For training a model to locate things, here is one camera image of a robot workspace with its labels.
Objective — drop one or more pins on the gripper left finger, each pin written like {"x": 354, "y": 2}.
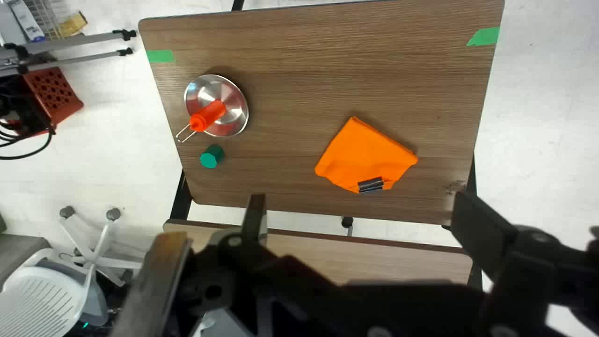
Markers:
{"x": 243, "y": 276}

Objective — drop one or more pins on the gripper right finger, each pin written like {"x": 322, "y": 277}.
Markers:
{"x": 519, "y": 262}

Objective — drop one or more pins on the orange towel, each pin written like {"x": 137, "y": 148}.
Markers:
{"x": 360, "y": 152}

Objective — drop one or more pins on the green hexagonal block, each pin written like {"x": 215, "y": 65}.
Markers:
{"x": 211, "y": 157}

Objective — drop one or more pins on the black clip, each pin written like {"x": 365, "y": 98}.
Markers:
{"x": 370, "y": 184}

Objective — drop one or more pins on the white office chair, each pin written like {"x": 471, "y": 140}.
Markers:
{"x": 47, "y": 295}

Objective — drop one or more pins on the green tape piece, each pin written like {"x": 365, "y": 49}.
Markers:
{"x": 484, "y": 36}
{"x": 160, "y": 56}

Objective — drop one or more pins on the red perforated crate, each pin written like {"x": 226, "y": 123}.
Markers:
{"x": 54, "y": 93}

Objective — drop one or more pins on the stand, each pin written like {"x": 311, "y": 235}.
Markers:
{"x": 70, "y": 42}

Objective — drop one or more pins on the yellow packet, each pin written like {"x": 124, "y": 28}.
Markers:
{"x": 74, "y": 24}

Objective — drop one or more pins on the white box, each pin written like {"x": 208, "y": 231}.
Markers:
{"x": 18, "y": 18}

